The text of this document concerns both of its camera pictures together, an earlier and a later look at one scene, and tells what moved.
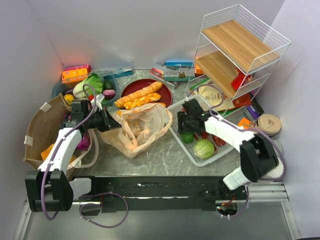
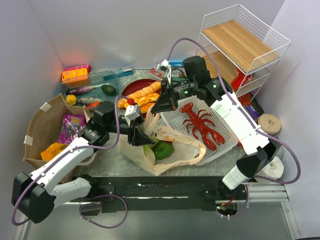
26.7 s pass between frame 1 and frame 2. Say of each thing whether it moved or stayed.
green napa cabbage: moved
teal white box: stayed
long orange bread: stayed
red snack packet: stayed
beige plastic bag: moved
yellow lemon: stayed
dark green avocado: moved
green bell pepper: moved
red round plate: stayed
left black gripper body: moved
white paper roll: stayed
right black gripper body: moved
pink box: stayed
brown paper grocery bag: stayed
